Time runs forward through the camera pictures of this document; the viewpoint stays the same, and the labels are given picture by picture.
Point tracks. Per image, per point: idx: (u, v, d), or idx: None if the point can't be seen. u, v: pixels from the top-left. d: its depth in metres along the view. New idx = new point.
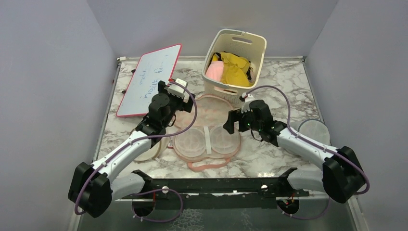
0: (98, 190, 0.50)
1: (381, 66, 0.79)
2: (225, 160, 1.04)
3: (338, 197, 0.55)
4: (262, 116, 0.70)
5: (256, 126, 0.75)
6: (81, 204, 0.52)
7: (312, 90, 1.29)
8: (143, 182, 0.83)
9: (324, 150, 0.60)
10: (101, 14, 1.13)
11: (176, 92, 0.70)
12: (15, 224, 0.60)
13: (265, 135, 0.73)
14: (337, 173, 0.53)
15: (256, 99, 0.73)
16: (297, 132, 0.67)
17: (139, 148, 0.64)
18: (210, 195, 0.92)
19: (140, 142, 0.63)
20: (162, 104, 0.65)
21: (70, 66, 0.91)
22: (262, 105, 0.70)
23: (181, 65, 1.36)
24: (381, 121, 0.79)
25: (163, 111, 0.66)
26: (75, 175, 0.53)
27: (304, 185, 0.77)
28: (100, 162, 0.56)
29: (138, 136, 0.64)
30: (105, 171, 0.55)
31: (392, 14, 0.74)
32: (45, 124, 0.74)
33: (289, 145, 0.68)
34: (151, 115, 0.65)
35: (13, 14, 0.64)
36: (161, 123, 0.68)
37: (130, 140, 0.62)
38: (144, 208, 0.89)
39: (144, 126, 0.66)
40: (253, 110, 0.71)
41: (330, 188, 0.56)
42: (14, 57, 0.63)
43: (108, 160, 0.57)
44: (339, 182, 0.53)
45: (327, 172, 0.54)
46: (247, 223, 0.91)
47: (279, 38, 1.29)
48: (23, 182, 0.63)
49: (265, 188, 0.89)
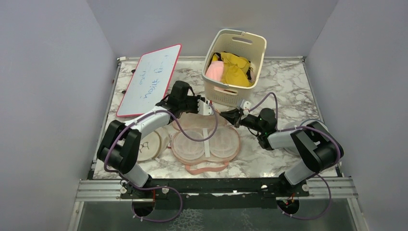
0: (131, 143, 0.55)
1: (381, 66, 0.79)
2: (224, 164, 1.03)
3: (315, 165, 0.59)
4: (267, 126, 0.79)
5: (258, 128, 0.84)
6: (111, 160, 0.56)
7: (312, 90, 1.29)
8: (145, 175, 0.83)
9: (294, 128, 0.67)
10: (102, 15, 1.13)
11: (202, 107, 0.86)
12: (14, 224, 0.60)
13: (261, 140, 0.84)
14: (302, 138, 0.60)
15: (268, 109, 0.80)
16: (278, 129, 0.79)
17: (161, 119, 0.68)
18: (210, 195, 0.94)
19: (163, 113, 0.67)
20: (184, 85, 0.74)
21: (70, 67, 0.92)
22: (273, 120, 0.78)
23: (181, 65, 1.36)
24: (381, 122, 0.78)
25: (182, 94, 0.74)
26: (108, 131, 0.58)
27: (297, 175, 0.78)
28: (132, 121, 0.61)
29: (161, 109, 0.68)
30: (136, 128, 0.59)
31: (392, 15, 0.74)
32: (44, 125, 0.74)
33: (276, 143, 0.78)
34: (173, 93, 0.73)
35: (13, 15, 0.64)
36: (178, 104, 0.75)
37: (154, 110, 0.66)
38: (144, 208, 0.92)
39: (163, 104, 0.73)
40: (262, 120, 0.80)
41: (308, 160, 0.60)
42: (14, 57, 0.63)
43: (138, 121, 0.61)
44: (309, 148, 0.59)
45: (296, 142, 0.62)
46: (247, 223, 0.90)
47: (279, 38, 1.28)
48: (20, 182, 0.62)
49: (265, 188, 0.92)
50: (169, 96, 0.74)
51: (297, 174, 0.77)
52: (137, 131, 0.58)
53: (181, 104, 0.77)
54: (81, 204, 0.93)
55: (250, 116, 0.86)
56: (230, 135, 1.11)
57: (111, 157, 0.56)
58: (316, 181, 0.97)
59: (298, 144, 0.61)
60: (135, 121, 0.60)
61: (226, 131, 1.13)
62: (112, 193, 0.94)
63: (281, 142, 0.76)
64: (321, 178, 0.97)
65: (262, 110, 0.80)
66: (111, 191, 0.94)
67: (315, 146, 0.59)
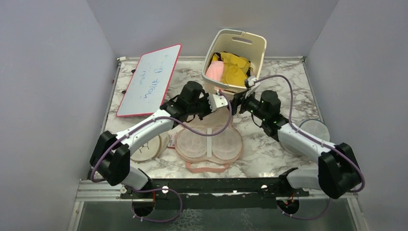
0: (118, 160, 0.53)
1: (381, 66, 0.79)
2: (224, 166, 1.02)
3: (332, 192, 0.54)
4: (270, 110, 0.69)
5: (261, 115, 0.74)
6: (100, 172, 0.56)
7: (312, 90, 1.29)
8: (144, 179, 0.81)
9: (321, 146, 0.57)
10: (102, 15, 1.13)
11: (213, 99, 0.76)
12: (14, 224, 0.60)
13: (266, 127, 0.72)
14: (332, 168, 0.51)
15: (270, 91, 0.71)
16: (298, 127, 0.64)
17: (160, 127, 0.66)
18: (210, 195, 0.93)
19: (163, 120, 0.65)
20: (196, 87, 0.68)
21: (70, 67, 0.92)
22: (275, 100, 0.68)
23: (181, 65, 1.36)
24: (381, 122, 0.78)
25: (193, 96, 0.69)
26: (100, 142, 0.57)
27: (301, 184, 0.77)
28: (123, 134, 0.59)
29: (162, 115, 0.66)
30: (127, 142, 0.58)
31: (392, 15, 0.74)
32: (44, 125, 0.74)
33: (286, 139, 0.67)
34: (183, 94, 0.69)
35: (13, 16, 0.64)
36: (186, 108, 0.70)
37: (153, 118, 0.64)
38: (144, 208, 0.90)
39: (168, 107, 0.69)
40: (265, 103, 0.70)
41: (325, 183, 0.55)
42: (14, 57, 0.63)
43: (130, 133, 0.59)
44: (335, 178, 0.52)
45: (324, 166, 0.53)
46: (247, 223, 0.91)
47: (279, 38, 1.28)
48: (20, 183, 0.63)
49: (265, 189, 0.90)
50: (178, 96, 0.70)
51: (302, 182, 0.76)
52: (127, 147, 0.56)
53: (190, 108, 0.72)
54: (81, 204, 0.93)
55: (252, 102, 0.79)
56: (234, 136, 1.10)
57: (101, 169, 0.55)
58: None
59: (323, 169, 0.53)
60: (127, 134, 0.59)
61: (231, 132, 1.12)
62: (112, 193, 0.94)
63: (292, 142, 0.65)
64: None
65: (264, 93, 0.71)
66: (111, 191, 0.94)
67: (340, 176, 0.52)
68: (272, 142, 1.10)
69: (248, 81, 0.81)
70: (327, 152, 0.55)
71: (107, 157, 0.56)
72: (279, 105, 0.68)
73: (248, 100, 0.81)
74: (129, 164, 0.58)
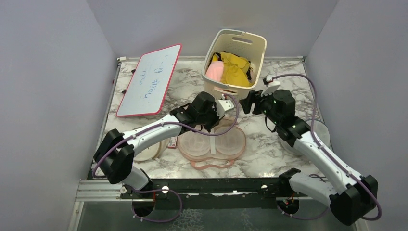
0: (121, 159, 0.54)
1: (381, 65, 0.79)
2: (229, 161, 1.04)
3: (342, 216, 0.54)
4: (285, 110, 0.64)
5: (275, 116, 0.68)
6: (103, 168, 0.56)
7: (312, 90, 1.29)
8: (144, 181, 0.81)
9: (346, 175, 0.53)
10: (102, 15, 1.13)
11: (219, 104, 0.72)
12: (15, 223, 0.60)
13: (282, 131, 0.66)
14: (354, 204, 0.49)
15: (283, 90, 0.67)
16: (321, 142, 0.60)
17: (168, 132, 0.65)
18: (210, 195, 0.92)
19: (171, 125, 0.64)
20: (209, 98, 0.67)
21: (70, 67, 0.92)
22: (289, 100, 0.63)
23: (181, 65, 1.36)
24: (381, 122, 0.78)
25: (204, 107, 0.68)
26: (106, 139, 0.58)
27: (306, 192, 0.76)
28: (130, 134, 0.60)
29: (171, 120, 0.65)
30: (133, 143, 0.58)
31: (392, 14, 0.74)
32: (44, 125, 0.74)
33: (306, 152, 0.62)
34: (195, 103, 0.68)
35: (13, 15, 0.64)
36: (197, 117, 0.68)
37: (162, 122, 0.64)
38: (144, 208, 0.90)
39: (178, 112, 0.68)
40: (278, 102, 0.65)
41: (339, 211, 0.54)
42: (14, 57, 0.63)
43: (137, 134, 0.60)
44: (353, 212, 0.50)
45: (345, 200, 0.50)
46: (247, 223, 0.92)
47: (279, 38, 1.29)
48: (21, 182, 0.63)
49: (265, 188, 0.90)
50: (190, 104, 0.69)
51: (308, 191, 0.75)
52: (132, 147, 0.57)
53: (200, 118, 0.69)
54: (81, 204, 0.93)
55: (267, 102, 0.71)
56: (235, 135, 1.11)
57: (104, 165, 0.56)
58: None
59: (344, 200, 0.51)
60: (133, 135, 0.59)
61: (233, 130, 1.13)
62: (112, 193, 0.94)
63: (312, 158, 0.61)
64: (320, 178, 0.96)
65: (277, 91, 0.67)
66: (111, 191, 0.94)
67: (359, 210, 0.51)
68: (272, 142, 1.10)
69: (267, 77, 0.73)
70: (352, 185, 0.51)
71: (111, 155, 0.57)
72: (294, 105, 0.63)
73: (263, 99, 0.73)
74: (132, 164, 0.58)
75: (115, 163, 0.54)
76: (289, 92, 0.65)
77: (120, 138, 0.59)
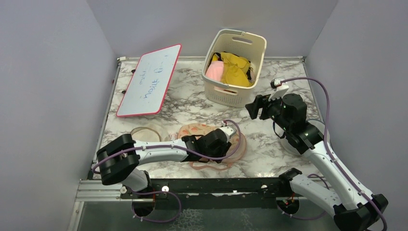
0: (125, 166, 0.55)
1: (382, 65, 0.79)
2: (228, 165, 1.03)
3: (344, 227, 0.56)
4: (295, 116, 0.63)
5: (285, 122, 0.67)
6: (102, 167, 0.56)
7: (313, 90, 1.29)
8: (143, 185, 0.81)
9: (359, 194, 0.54)
10: (102, 14, 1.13)
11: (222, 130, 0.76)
12: (15, 222, 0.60)
13: (293, 137, 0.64)
14: (363, 223, 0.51)
15: (292, 95, 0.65)
16: (335, 156, 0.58)
17: (174, 156, 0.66)
18: (210, 195, 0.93)
19: (179, 150, 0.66)
20: (220, 137, 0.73)
21: (70, 67, 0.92)
22: (299, 105, 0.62)
23: (181, 65, 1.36)
24: (379, 121, 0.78)
25: (214, 144, 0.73)
26: (118, 140, 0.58)
27: (307, 196, 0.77)
28: (141, 145, 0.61)
29: (181, 145, 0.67)
30: (140, 153, 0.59)
31: (393, 15, 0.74)
32: (44, 125, 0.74)
33: (315, 162, 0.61)
34: (207, 137, 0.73)
35: (14, 15, 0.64)
36: (204, 151, 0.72)
37: (172, 144, 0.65)
38: (144, 208, 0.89)
39: (190, 141, 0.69)
40: (287, 107, 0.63)
41: (344, 223, 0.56)
42: (14, 57, 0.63)
43: (147, 146, 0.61)
44: (359, 228, 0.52)
45: (354, 218, 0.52)
46: (247, 223, 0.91)
47: (280, 38, 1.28)
48: (20, 182, 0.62)
49: (265, 188, 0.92)
50: (202, 137, 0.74)
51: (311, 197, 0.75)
52: (137, 159, 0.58)
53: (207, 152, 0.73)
54: (81, 204, 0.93)
55: (275, 107, 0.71)
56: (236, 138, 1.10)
57: (104, 164, 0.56)
58: (316, 181, 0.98)
59: (352, 217, 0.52)
60: (144, 147, 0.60)
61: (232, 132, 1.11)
62: (112, 193, 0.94)
63: (322, 169, 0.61)
64: (320, 179, 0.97)
65: (286, 96, 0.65)
66: (111, 191, 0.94)
67: (364, 226, 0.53)
68: (272, 142, 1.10)
69: (275, 81, 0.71)
70: (363, 205, 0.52)
71: (116, 157, 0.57)
72: (305, 109, 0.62)
73: (272, 104, 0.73)
74: (129, 173, 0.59)
75: (117, 167, 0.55)
76: (299, 96, 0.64)
77: (130, 144, 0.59)
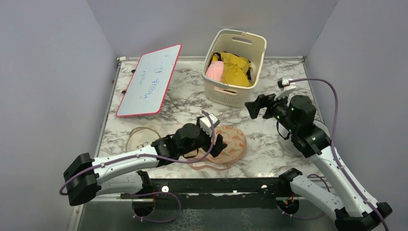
0: (83, 187, 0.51)
1: (382, 65, 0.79)
2: (227, 165, 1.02)
3: None
4: (303, 119, 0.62)
5: (290, 124, 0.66)
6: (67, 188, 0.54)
7: (312, 90, 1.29)
8: (136, 187, 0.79)
9: (364, 202, 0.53)
10: (102, 15, 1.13)
11: (201, 122, 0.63)
12: (15, 222, 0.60)
13: (299, 141, 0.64)
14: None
15: (300, 97, 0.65)
16: (342, 163, 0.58)
17: (145, 165, 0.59)
18: (210, 195, 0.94)
19: (146, 159, 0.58)
20: (189, 134, 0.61)
21: (70, 67, 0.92)
22: (309, 109, 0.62)
23: (181, 65, 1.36)
24: (379, 122, 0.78)
25: (185, 142, 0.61)
26: (76, 161, 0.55)
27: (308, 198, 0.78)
28: (100, 161, 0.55)
29: (149, 152, 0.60)
30: (99, 172, 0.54)
31: (392, 15, 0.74)
32: (44, 125, 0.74)
33: (322, 167, 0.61)
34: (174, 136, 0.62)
35: (14, 16, 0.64)
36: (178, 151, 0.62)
37: (137, 154, 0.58)
38: (144, 208, 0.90)
39: (160, 144, 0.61)
40: (297, 109, 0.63)
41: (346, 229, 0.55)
42: (14, 57, 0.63)
43: (107, 163, 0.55)
44: None
45: (357, 224, 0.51)
46: (247, 223, 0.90)
47: (280, 38, 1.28)
48: (20, 182, 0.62)
49: (265, 188, 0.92)
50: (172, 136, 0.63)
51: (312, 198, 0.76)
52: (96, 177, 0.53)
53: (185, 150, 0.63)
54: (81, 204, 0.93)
55: (281, 107, 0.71)
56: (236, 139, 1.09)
57: (69, 186, 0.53)
58: (316, 181, 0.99)
59: (355, 224, 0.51)
60: (102, 164, 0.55)
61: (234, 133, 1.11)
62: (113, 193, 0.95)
63: (327, 175, 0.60)
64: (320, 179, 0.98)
65: (296, 98, 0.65)
66: None
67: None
68: (272, 143, 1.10)
69: (284, 81, 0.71)
70: (367, 213, 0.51)
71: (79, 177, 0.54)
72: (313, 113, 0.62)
73: (276, 104, 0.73)
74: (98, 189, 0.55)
75: (77, 189, 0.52)
76: (309, 99, 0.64)
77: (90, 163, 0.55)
